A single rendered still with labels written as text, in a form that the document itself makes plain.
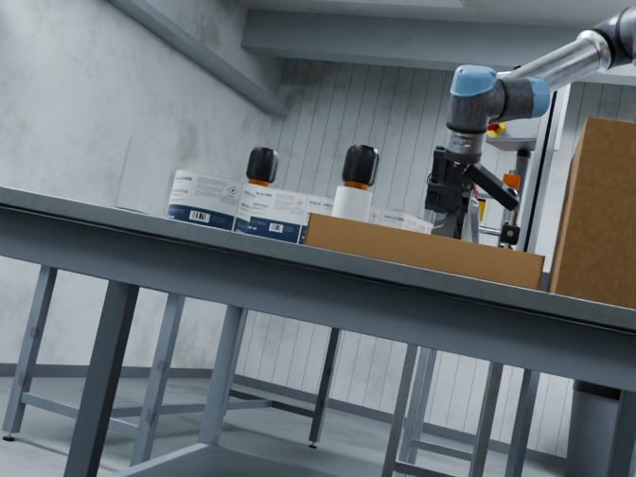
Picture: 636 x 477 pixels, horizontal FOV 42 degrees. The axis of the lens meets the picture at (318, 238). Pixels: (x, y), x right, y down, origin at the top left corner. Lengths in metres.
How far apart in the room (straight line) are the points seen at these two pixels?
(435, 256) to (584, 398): 5.05
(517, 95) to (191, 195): 0.81
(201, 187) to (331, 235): 1.07
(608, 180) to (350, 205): 0.86
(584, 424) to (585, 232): 4.73
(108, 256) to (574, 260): 0.64
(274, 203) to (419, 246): 1.38
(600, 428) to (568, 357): 4.98
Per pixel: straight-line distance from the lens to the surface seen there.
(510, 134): 2.18
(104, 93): 5.59
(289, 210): 2.25
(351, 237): 0.92
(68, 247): 1.04
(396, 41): 6.49
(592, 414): 5.90
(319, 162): 7.29
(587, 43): 1.85
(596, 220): 1.24
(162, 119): 6.13
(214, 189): 1.96
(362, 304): 0.92
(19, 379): 3.58
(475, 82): 1.50
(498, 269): 0.90
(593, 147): 1.26
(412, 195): 6.95
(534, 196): 2.11
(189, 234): 0.93
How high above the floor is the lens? 0.76
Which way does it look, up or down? 5 degrees up
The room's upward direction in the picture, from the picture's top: 12 degrees clockwise
